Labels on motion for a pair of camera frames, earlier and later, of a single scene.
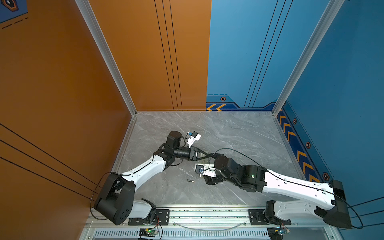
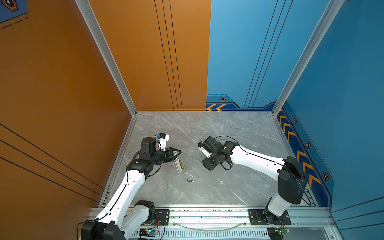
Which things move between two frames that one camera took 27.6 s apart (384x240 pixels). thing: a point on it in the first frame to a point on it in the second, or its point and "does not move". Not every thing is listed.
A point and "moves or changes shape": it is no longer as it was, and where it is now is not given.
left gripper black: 193,151 to 170,156
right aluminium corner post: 330,12 does not move
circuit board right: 277,233 does not move
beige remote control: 206,161 moves or changes shape
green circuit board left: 148,232 does not move
